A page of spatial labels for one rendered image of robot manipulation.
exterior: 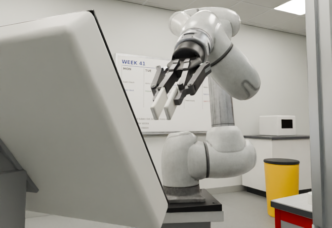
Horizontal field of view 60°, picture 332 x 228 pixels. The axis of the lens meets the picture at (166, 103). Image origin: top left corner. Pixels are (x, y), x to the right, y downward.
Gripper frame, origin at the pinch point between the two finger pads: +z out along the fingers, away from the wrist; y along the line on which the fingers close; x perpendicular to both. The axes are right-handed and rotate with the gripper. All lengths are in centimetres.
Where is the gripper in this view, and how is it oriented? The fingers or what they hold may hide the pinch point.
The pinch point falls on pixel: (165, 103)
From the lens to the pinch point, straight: 55.9
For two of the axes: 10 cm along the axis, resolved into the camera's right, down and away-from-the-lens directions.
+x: 2.5, 8.0, 5.4
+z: -3.0, 5.9, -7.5
